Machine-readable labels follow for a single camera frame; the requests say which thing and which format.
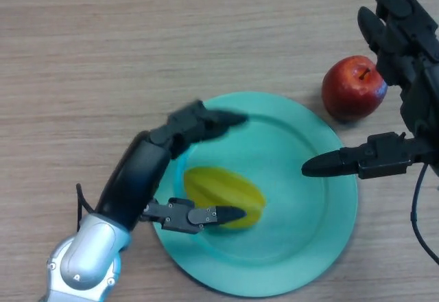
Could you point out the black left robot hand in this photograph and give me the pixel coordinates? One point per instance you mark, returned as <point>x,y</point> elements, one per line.
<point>133,182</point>

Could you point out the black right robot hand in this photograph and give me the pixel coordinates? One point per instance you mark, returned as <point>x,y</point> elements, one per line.
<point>418,89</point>

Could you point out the yellow starfruit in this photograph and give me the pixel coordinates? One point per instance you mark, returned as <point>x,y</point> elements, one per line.
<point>226,188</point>

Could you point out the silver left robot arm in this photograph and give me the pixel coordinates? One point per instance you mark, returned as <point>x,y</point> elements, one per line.
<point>85,257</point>

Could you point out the green round plate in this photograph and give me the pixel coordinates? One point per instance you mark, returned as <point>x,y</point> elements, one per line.
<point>291,212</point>

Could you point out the red apple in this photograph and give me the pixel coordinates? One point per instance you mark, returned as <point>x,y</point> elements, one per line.
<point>350,91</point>

